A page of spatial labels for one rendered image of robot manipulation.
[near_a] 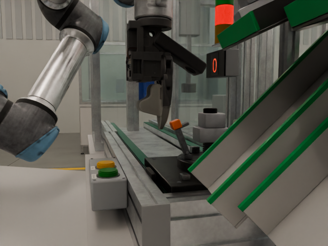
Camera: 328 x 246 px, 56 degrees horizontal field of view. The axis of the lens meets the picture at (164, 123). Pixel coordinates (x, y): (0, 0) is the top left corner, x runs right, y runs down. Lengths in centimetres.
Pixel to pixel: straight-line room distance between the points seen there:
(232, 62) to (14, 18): 869
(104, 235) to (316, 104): 44
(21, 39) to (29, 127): 840
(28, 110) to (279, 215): 67
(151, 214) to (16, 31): 887
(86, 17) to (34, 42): 806
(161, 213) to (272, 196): 21
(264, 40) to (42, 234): 165
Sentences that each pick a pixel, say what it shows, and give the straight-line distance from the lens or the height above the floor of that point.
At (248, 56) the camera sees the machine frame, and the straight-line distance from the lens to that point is 160.
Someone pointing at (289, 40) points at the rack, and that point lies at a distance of 50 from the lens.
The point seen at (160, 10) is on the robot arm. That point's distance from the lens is 61.
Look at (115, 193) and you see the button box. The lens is 62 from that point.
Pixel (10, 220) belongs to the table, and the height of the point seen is 86.
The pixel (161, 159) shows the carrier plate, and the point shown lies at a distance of 73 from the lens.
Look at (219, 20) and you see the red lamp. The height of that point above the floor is 132.
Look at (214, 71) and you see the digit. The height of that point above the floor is 118.
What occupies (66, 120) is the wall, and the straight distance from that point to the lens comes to 887.
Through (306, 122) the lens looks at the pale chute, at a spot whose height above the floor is 110.
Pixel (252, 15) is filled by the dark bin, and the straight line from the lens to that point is 33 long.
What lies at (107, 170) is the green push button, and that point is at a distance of 64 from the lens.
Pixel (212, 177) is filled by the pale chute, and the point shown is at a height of 101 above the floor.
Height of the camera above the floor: 113
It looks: 6 degrees down
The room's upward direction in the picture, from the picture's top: straight up
